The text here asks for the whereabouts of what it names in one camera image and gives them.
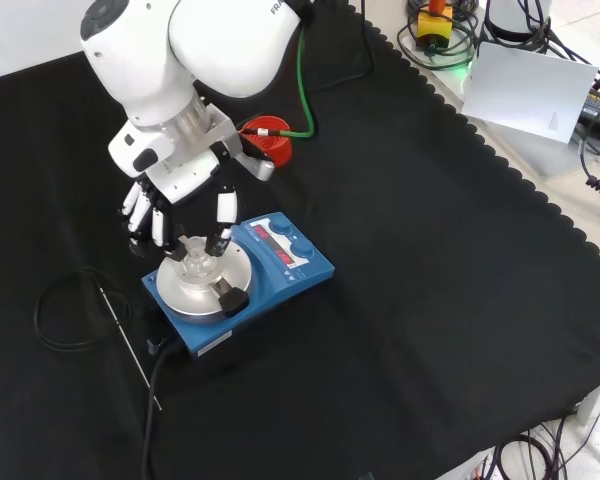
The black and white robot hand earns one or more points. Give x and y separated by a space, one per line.
180 172

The clear glass round-bottom flask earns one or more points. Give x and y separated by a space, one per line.
198 261

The blue heater with steel plate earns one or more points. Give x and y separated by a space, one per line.
280 295

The black scalloped cloth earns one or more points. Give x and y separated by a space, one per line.
405 275

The yellow stop button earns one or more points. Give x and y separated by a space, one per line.
434 27

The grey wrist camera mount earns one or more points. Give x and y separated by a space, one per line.
230 132

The white bench bracket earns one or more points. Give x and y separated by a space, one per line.
592 400

